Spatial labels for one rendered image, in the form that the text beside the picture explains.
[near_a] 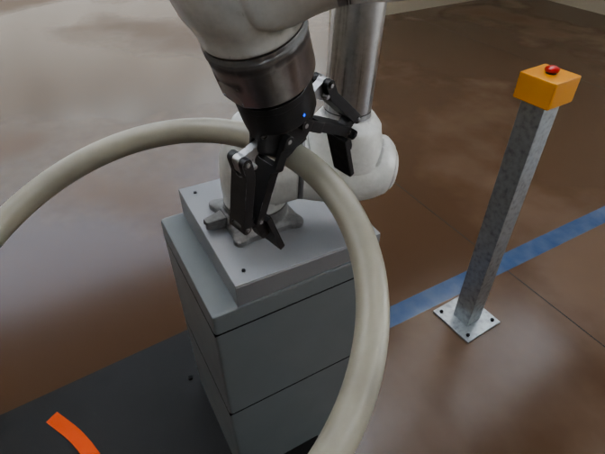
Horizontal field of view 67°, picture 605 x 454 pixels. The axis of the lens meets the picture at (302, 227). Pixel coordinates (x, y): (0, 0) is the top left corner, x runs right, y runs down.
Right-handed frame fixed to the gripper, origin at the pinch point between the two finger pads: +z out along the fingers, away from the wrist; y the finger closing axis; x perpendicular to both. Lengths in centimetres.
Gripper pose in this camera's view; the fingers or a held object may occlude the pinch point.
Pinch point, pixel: (309, 200)
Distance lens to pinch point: 59.2
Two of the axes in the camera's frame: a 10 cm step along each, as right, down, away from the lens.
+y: -6.7, 7.0, -2.6
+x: 7.2, 5.1, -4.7
